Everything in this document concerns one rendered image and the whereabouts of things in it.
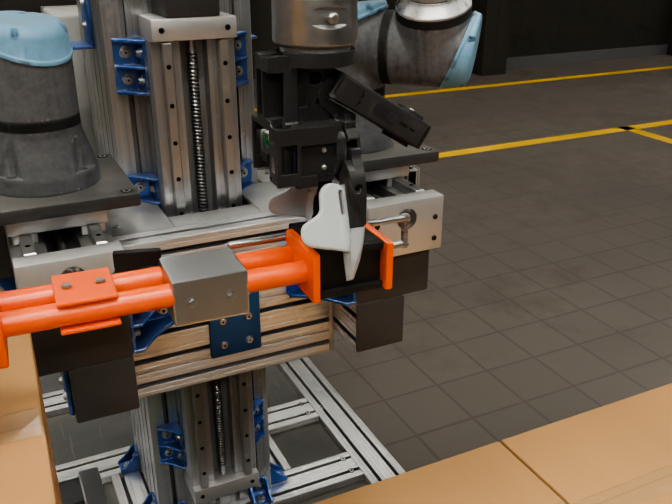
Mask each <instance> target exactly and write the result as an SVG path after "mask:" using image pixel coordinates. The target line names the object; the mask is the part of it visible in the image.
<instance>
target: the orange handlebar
mask: <svg viewBox="0 0 672 504"><path fill-rule="evenodd" d="M235 256H236V257H237V258H238V259H239V261H240V262H241V263H242V265H243V266H244V267H245V268H246V270H247V272H248V285H247V288H248V291H249V293H251V292H257V291H262V290H268V289H273V288H278V287H284V286H289V285H295V284H300V283H306V282H307V281H308V269H307V265H306V263H305V262H304V261H303V260H301V261H295V262H293V253H292V250H291V247H290V246H289V245H286V246H280V247H274V248H268V249H262V250H255V251H249V252H243V253H237V254H235ZM51 281H52V284H47V285H41V286H35V287H28V288H22V289H16V290H10V291H4V292H0V302H1V307H2V312H0V314H1V322H2V328H3V333H4V337H5V338H7V337H12V336H18V335H23V334H29V333H34V332H39V331H45V330H50V329H56V328H60V331H61V335H62V336H64V335H69V334H75V333H80V332H85V331H91V330H96V329H101V328H107V327H112V326H117V325H121V324H122V321H121V318H120V317H121V316H126V315H132V314H137V313H143V312H148V311H154V310H159V309H164V308H170V307H173V305H174V302H175V298H174V297H173V294H172V292H171V288H170V285H169V283H167V284H164V282H163V276H162V271H161V268H160V266H157V267H151V268H145V269H139V270H133V271H127V272H120V273H114V274H110V271H109V269H108V267H105V268H99V269H92V270H86V271H80V272H74V273H67V274H61V275H55V276H51Z"/></svg>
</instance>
